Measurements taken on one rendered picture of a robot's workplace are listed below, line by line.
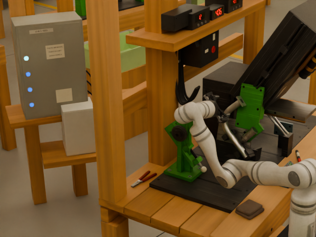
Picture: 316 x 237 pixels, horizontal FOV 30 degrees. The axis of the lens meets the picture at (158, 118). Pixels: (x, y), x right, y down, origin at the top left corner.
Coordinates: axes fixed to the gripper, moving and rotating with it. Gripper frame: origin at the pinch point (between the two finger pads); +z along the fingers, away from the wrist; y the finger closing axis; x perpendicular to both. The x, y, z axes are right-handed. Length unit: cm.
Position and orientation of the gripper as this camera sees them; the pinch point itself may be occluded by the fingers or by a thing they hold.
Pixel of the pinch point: (222, 106)
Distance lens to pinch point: 262.6
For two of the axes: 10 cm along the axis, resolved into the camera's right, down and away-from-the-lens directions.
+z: 5.5, -1.0, 8.3
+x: -6.8, 5.2, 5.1
